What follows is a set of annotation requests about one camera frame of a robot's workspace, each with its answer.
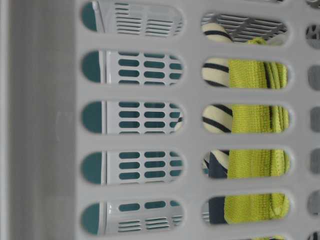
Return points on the white plastic shopping basket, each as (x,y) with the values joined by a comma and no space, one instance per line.
(43,141)

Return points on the cream and navy striped cloth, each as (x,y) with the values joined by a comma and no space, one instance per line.
(217,118)

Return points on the yellow-green microfiber cloth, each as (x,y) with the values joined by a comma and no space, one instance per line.
(257,163)

